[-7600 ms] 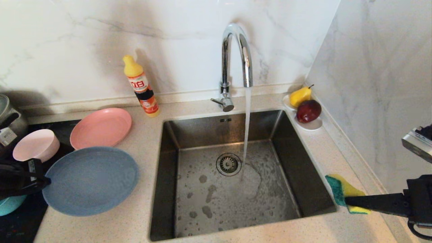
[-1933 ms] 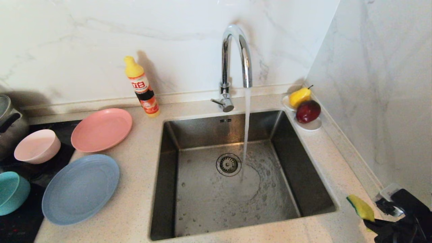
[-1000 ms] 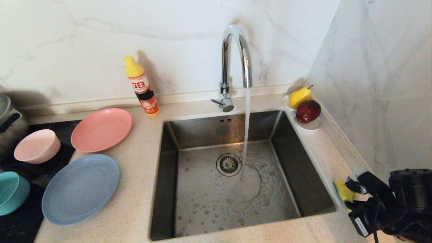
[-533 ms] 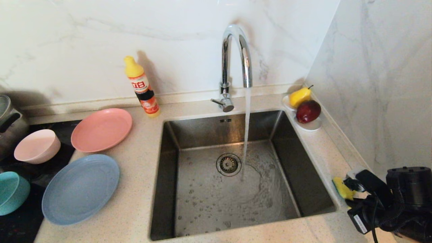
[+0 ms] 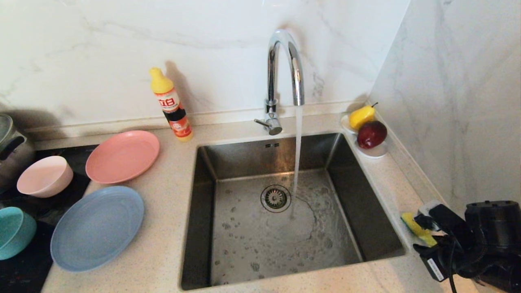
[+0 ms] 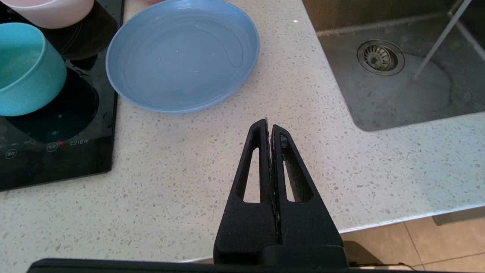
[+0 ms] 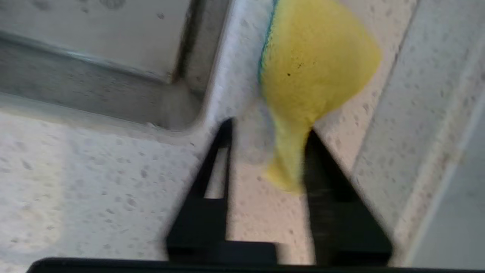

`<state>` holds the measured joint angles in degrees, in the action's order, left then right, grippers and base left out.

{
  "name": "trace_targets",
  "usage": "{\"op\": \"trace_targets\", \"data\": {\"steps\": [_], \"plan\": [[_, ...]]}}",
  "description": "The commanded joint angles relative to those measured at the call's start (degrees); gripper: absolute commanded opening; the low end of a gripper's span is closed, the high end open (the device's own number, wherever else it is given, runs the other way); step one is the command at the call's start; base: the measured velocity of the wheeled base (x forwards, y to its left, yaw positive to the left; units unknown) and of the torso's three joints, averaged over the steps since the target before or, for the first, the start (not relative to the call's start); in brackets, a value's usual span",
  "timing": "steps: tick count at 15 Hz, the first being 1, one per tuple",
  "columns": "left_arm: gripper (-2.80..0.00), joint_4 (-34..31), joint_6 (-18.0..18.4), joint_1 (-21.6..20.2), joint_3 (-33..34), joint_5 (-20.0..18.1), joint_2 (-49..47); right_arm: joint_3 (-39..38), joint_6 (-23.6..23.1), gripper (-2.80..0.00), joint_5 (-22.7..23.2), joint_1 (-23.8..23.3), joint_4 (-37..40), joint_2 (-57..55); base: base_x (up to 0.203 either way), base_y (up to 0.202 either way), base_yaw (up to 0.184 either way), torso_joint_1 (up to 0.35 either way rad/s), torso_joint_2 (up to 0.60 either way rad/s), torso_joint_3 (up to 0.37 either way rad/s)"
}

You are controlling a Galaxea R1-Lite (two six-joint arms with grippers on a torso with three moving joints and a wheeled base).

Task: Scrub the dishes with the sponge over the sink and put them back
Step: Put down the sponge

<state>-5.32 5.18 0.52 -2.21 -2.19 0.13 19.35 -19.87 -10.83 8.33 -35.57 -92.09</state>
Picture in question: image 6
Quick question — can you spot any teal bowl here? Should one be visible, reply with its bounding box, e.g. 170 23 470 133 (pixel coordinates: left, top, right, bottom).
0 22 67 117

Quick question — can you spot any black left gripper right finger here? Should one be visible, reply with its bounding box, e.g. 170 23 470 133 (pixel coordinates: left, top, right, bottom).
271 124 349 268

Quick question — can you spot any blue plate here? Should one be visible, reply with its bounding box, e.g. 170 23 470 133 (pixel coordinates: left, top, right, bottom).
106 0 260 114

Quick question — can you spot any round metal drain strainer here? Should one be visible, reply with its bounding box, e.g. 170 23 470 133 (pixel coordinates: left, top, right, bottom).
357 39 406 76

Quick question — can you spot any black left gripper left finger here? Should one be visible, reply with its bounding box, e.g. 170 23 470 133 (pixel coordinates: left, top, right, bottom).
214 119 281 264

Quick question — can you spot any stainless steel sink basin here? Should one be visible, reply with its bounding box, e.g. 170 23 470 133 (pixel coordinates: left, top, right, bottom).
302 0 485 132

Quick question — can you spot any black induction cooktop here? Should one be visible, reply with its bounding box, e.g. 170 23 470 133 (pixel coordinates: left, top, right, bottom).
0 0 125 191

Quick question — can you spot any light pink bowl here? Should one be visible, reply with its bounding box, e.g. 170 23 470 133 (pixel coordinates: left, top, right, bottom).
0 0 95 30

